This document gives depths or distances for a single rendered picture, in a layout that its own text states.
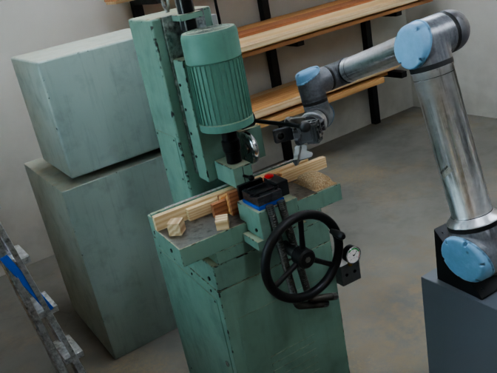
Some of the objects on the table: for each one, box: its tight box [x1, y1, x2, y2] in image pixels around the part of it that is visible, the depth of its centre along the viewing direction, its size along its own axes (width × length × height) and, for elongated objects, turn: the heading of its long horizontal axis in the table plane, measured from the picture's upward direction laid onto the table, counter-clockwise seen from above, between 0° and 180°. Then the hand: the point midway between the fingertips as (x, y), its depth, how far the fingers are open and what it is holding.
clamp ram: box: [237, 177, 263, 201], centre depth 190 cm, size 9×8×9 cm
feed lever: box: [241, 112, 311, 132], centre depth 198 cm, size 36×5×32 cm
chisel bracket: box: [214, 157, 253, 189], centre depth 201 cm, size 7×14×8 cm, turn 54°
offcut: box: [215, 214, 229, 231], centre depth 185 cm, size 4×5×3 cm
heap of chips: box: [293, 170, 337, 192], centre depth 205 cm, size 9×14×4 cm, turn 54°
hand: (288, 143), depth 188 cm, fingers open, 14 cm apart
